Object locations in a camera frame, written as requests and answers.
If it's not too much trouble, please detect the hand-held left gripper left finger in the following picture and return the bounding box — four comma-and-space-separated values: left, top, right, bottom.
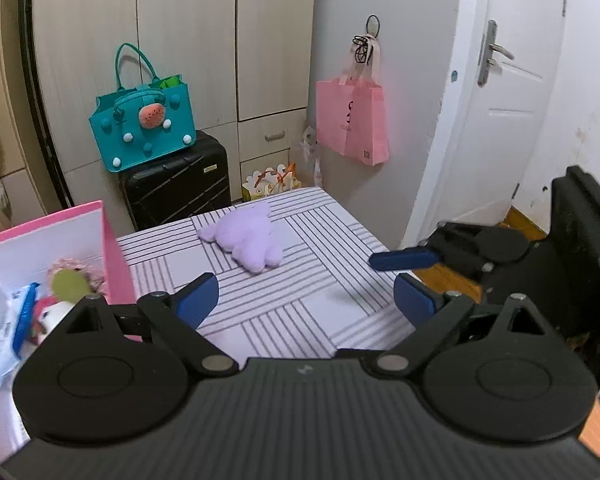
66, 272, 241, 380

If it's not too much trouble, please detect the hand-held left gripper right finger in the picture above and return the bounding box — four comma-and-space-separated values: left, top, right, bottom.
372, 274, 553, 380

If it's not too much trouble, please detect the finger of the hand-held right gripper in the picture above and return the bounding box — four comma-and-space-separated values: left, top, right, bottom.
369, 246, 441, 273

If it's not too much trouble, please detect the purple plush toy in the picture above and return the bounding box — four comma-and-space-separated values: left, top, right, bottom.
197, 201, 283, 275

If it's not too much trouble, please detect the pink storage box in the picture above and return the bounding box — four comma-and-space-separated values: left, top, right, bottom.
0, 200, 143, 466

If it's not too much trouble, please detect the white plush toy green ear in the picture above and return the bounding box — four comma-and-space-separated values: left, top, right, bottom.
32, 267, 93, 346

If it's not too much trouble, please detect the blue and white wipes pack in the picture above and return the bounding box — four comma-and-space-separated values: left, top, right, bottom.
11, 281, 42, 361

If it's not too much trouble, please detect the white tissue pack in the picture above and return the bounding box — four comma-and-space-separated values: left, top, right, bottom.
0, 305, 28, 392

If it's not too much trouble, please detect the striped table cover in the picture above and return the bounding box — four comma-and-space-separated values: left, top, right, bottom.
115, 186, 421, 361

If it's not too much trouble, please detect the black suitcase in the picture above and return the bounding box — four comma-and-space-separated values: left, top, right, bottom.
117, 130, 232, 233

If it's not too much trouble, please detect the tall white cabinet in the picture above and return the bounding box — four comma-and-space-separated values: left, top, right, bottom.
307, 0, 491, 251

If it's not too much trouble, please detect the white door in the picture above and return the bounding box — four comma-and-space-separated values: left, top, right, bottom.
405, 0, 568, 248

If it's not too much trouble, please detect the white and orange gift bag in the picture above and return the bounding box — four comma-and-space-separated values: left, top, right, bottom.
241, 164, 303, 204

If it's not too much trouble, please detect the crumpled plastic bag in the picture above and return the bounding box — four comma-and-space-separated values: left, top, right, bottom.
299, 126, 322, 188

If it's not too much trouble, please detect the pink tote bag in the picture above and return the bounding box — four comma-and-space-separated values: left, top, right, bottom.
315, 40, 391, 166

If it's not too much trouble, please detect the teal tote bag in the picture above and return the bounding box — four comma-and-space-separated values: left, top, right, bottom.
89, 42, 197, 175

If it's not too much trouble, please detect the beige wardrobe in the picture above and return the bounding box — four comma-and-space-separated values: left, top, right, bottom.
0, 0, 317, 213

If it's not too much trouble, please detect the black hook with hair ties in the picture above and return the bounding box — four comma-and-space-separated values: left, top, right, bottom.
352, 14, 383, 66

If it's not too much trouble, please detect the silver door handle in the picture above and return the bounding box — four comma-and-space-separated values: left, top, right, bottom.
477, 20, 515, 86

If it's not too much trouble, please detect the black curved frame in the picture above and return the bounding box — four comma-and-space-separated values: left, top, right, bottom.
17, 0, 76, 211

